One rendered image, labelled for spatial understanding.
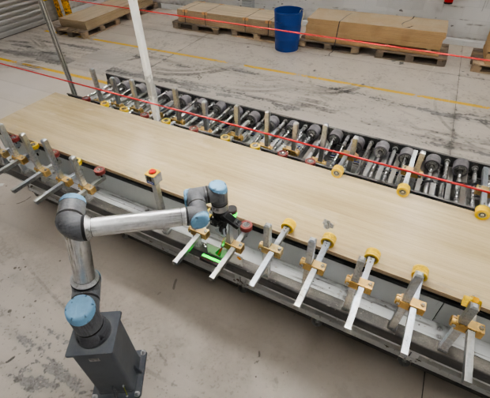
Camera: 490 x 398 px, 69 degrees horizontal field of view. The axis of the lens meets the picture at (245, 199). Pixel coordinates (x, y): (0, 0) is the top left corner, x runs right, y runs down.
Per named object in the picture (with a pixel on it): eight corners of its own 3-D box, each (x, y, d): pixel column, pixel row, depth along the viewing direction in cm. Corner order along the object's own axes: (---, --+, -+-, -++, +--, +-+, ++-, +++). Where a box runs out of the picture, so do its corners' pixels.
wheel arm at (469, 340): (469, 386, 146) (472, 384, 144) (461, 383, 147) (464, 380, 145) (473, 315, 170) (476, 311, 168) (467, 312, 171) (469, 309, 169)
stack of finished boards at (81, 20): (153, 2, 925) (152, -5, 913) (87, 30, 763) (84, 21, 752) (130, 0, 949) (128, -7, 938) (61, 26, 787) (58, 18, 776)
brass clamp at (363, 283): (369, 296, 179) (371, 290, 176) (343, 286, 184) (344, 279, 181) (372, 287, 183) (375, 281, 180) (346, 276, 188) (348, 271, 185)
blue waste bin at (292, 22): (295, 55, 670) (299, 13, 622) (267, 51, 690) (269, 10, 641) (306, 46, 709) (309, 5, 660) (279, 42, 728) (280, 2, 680)
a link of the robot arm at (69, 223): (47, 231, 145) (211, 212, 160) (51, 211, 154) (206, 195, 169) (54, 250, 152) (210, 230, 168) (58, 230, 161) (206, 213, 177)
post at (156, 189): (167, 234, 243) (155, 184, 212) (161, 232, 244) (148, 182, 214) (171, 230, 245) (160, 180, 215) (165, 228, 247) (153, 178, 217)
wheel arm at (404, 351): (406, 358, 155) (408, 354, 152) (397, 354, 156) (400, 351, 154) (423, 275, 187) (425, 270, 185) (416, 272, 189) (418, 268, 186)
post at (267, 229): (267, 280, 218) (269, 227, 186) (261, 278, 220) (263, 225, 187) (269, 276, 221) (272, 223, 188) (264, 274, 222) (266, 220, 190)
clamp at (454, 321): (480, 340, 161) (484, 335, 158) (447, 328, 166) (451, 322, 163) (480, 329, 165) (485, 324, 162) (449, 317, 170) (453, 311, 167)
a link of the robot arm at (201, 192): (183, 200, 168) (209, 196, 170) (181, 185, 176) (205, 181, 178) (186, 214, 174) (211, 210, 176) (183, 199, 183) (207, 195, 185)
